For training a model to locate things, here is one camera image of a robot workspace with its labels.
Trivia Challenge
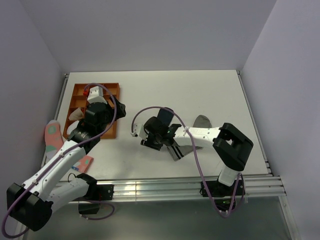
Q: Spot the dark blue patterned sock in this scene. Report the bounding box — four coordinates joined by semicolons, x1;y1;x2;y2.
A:
157;107;174;126

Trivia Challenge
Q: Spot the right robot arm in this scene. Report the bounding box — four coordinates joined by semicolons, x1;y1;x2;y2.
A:
131;115;254;195

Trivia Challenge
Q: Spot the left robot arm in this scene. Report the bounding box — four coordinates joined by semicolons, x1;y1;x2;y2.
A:
6;101;115;231

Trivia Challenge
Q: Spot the beige rolled sock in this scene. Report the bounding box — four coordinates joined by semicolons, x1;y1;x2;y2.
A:
68;107;84;121

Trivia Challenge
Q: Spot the grey striped sock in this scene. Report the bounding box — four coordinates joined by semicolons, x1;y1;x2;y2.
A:
167;115;212;161

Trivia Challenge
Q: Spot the orange compartment tray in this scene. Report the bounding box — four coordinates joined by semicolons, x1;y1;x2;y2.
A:
62;83;120;139

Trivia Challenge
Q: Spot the pink green sock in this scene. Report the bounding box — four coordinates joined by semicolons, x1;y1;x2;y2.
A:
44;120;64;160

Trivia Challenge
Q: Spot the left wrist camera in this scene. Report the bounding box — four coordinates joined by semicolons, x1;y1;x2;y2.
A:
83;86;107;104

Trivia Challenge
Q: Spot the aluminium frame rail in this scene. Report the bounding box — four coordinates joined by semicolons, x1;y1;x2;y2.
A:
22;174;287;205

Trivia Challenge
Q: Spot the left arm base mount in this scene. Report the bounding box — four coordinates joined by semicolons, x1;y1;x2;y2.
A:
74;184;116;221

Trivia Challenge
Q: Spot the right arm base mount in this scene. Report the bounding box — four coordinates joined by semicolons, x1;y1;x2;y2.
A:
206;179;246;212

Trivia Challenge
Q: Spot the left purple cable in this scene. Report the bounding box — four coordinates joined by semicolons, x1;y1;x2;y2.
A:
0;83;117;238

